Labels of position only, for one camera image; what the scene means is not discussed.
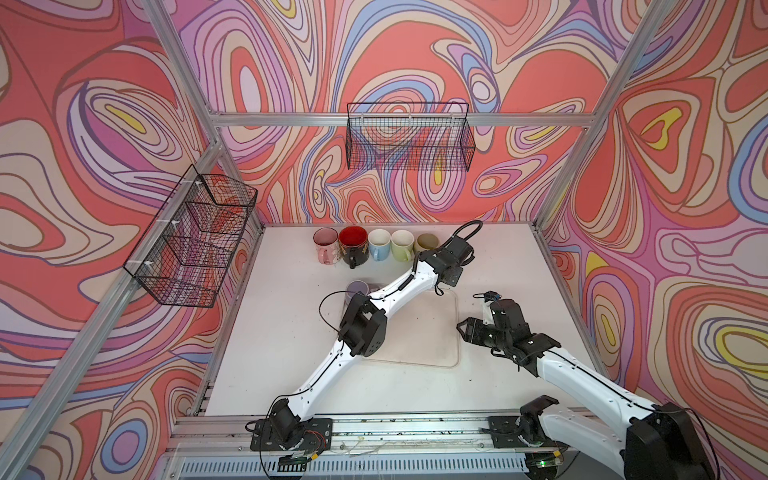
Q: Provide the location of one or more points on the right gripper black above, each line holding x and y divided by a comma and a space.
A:
472, 331

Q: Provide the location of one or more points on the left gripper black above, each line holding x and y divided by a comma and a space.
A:
458, 274

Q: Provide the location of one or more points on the beige ceramic teapot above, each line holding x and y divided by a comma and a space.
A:
425, 242

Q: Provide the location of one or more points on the green mug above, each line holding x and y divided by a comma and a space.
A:
402, 242

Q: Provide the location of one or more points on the light blue mug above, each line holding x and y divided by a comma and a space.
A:
379, 241

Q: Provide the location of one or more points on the purple mug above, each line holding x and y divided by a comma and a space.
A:
356, 287

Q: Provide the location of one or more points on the black skull mug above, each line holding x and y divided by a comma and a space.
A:
354, 246

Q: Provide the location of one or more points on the pink mug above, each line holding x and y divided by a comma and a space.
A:
326, 241

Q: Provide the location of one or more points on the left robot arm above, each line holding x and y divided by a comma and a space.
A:
361, 333

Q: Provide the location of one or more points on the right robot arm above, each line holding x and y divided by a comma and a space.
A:
633, 436

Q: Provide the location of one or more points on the beige plastic tray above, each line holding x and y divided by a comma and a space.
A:
423, 333

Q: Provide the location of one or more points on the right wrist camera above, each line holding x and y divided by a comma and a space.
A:
488, 298

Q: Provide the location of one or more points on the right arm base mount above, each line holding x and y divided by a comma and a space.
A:
519, 432

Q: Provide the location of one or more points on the black wire basket back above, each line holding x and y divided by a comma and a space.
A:
409, 136

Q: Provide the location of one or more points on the black wire basket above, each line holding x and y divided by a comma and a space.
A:
409, 136
200, 226

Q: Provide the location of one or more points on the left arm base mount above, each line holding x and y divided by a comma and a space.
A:
313, 435

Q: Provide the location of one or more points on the black wire basket left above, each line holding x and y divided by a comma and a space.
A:
200, 226

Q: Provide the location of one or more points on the aluminium front rail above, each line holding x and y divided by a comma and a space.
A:
410, 432

